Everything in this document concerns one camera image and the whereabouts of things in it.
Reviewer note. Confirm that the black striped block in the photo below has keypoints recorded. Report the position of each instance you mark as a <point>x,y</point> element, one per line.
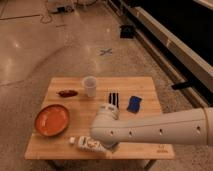
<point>114,99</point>

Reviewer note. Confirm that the wooden table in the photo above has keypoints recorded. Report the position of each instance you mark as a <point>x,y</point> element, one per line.
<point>82,111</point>

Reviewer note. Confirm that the dark red chili pepper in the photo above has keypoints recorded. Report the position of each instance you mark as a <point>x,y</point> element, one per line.
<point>67,93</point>

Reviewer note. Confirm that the blue sponge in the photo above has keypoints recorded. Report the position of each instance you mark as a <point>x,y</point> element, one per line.
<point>134,104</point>

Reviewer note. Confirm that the black box on floor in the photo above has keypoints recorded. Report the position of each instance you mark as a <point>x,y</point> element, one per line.
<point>127,31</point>

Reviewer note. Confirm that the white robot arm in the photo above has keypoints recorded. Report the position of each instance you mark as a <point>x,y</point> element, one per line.
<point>189,127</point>

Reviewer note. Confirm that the white squeeze bottle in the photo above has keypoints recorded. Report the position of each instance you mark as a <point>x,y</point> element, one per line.
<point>86,143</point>

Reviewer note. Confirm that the clear plastic cup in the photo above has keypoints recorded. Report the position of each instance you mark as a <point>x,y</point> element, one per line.
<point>89,84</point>

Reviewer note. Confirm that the orange ceramic bowl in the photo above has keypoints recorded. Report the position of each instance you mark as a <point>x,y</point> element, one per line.
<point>52,120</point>

